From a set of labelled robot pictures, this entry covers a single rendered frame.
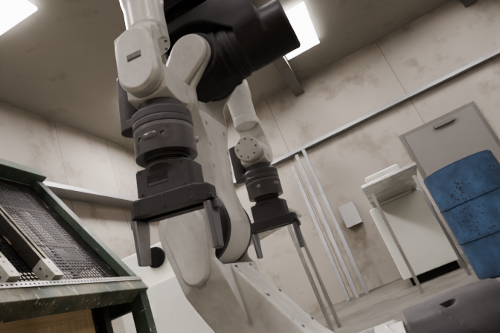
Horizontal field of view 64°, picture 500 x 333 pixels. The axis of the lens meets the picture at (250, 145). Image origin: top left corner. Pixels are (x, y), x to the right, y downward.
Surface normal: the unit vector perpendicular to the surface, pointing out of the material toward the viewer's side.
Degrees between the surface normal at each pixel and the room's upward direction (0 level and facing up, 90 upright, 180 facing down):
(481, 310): 53
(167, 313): 90
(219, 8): 90
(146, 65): 88
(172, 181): 88
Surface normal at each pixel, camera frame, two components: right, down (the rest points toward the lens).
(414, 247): -0.34, -0.23
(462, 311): -0.47, -0.77
